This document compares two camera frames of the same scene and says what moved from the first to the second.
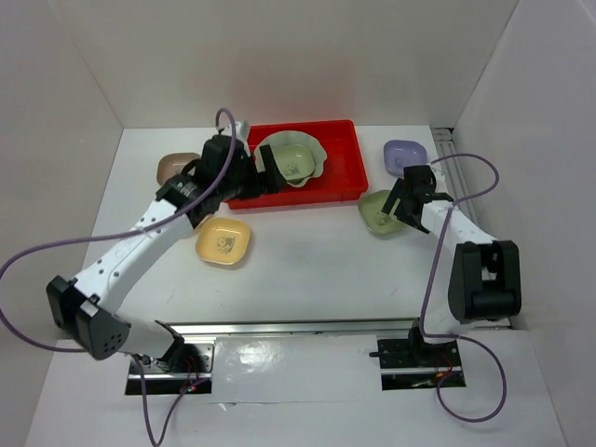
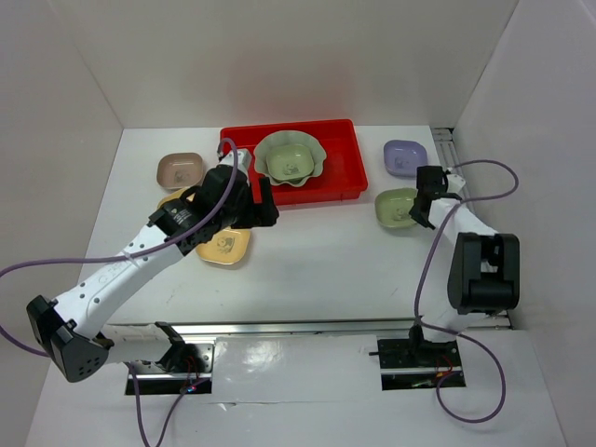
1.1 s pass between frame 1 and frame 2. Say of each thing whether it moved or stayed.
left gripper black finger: moved
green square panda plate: stayed
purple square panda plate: stayed
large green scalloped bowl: stayed
